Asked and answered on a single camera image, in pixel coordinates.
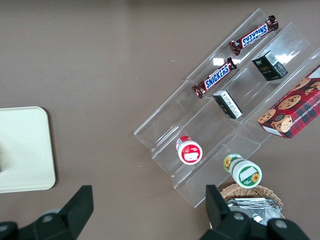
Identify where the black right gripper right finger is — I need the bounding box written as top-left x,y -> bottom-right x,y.
199,184 -> 311,240

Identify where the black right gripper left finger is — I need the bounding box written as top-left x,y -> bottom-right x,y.
0,184 -> 95,240

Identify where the light wicker basket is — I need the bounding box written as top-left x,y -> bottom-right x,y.
219,183 -> 286,230

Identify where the beige plastic serving tray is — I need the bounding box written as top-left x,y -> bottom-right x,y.
0,106 -> 57,194

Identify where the green lidded sunflower jar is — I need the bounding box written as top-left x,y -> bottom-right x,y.
222,153 -> 263,189

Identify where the red lidded white jar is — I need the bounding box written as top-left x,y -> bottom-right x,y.
175,135 -> 204,166

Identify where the clear acrylic stepped shelf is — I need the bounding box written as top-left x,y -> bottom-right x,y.
132,8 -> 320,209

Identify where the small black carton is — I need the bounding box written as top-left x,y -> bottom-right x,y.
212,89 -> 244,120
250,50 -> 289,82

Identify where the red plaid cookie box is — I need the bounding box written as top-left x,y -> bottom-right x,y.
257,65 -> 320,139

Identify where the Snickers chocolate bar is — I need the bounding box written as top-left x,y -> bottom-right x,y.
228,15 -> 280,57
191,57 -> 238,100

